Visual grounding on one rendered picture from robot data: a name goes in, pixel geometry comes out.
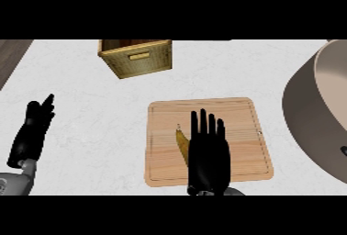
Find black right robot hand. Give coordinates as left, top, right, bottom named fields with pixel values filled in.
left=186, top=108, right=232, bottom=196

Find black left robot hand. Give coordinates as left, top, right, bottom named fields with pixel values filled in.
left=6, top=93, right=57, bottom=170

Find pale wooden cutting board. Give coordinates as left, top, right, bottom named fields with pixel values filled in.
left=143, top=96, right=275, bottom=188

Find yellow-brown pear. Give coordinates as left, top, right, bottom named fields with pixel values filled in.
left=174, top=123, right=190, bottom=167

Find large grey pot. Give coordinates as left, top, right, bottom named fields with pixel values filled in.
left=280, top=39, right=347, bottom=185

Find dark brown wooden surface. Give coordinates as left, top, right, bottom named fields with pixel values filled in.
left=0, top=39, right=35, bottom=92

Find yellow wicker basket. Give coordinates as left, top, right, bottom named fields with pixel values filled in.
left=96, top=39, right=174, bottom=80

